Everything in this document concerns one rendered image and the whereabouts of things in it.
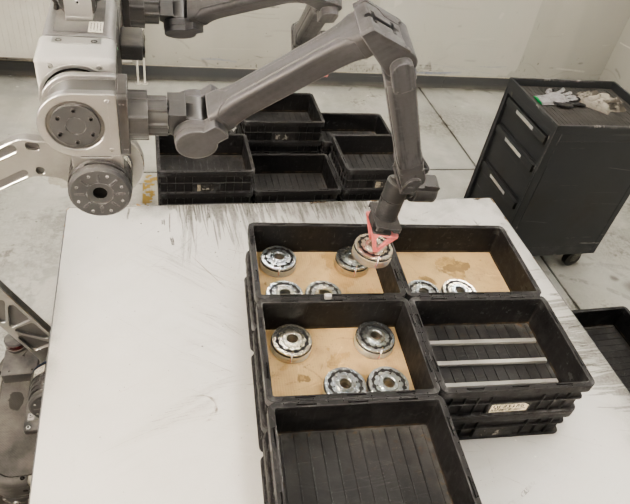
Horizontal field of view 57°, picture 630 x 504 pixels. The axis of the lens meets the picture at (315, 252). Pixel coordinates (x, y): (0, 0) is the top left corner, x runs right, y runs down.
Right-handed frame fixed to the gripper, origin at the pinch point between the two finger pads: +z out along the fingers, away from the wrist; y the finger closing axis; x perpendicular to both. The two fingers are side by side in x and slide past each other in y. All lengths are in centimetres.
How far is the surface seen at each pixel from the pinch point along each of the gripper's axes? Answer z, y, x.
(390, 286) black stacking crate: 15.4, 0.7, -9.9
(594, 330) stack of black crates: 65, 37, -129
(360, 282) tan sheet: 21.2, 7.4, -4.1
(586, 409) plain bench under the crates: 28, -28, -67
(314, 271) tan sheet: 22.5, 11.6, 9.0
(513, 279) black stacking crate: 13, 6, -50
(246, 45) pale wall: 75, 298, 11
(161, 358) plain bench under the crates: 40, -9, 50
